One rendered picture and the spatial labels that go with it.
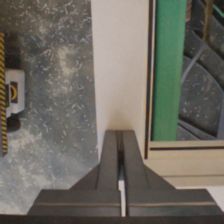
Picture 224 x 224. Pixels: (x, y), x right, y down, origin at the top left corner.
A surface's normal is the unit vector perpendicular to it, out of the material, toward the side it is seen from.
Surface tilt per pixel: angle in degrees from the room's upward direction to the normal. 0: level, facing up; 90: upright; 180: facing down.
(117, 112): 0
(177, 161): 90
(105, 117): 0
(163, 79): 0
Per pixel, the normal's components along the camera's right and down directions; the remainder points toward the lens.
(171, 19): -0.03, 0.27
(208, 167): -0.02, -0.96
